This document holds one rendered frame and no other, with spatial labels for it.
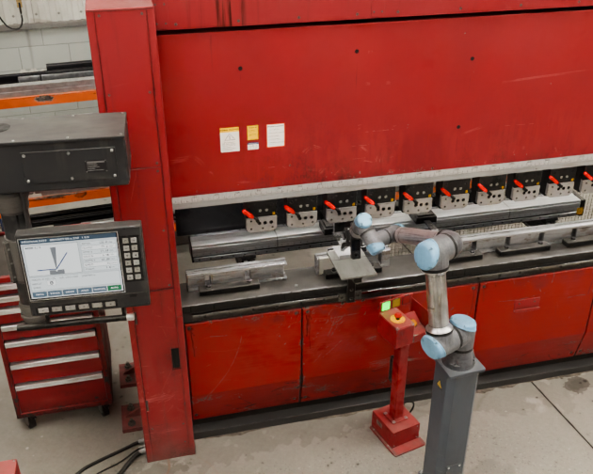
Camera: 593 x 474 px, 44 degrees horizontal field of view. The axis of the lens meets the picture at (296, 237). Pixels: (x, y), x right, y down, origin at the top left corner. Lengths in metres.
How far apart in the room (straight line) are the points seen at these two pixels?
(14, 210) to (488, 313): 2.52
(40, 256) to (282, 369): 1.57
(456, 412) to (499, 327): 0.88
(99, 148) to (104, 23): 0.51
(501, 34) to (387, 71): 0.56
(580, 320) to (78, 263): 2.87
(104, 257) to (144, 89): 0.68
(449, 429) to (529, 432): 0.84
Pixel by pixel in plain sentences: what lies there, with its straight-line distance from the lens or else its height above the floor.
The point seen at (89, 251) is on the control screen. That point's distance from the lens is 2.83.
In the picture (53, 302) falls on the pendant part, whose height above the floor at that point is 1.30.
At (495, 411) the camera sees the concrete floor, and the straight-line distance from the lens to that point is 4.40.
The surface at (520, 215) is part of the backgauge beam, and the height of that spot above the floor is 0.93.
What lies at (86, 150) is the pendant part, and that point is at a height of 1.90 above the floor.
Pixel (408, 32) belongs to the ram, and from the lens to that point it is 3.40.
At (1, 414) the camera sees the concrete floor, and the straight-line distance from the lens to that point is 4.55.
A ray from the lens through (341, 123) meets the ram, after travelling 3.42.
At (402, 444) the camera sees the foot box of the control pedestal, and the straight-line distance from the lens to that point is 4.10.
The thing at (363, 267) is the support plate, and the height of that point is 1.00.
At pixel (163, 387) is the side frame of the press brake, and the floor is 0.49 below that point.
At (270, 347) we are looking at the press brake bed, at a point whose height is 0.55.
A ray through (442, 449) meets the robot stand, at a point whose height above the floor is 0.32.
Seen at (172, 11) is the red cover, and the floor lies 2.23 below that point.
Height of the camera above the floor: 2.88
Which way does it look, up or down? 29 degrees down
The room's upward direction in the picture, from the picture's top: straight up
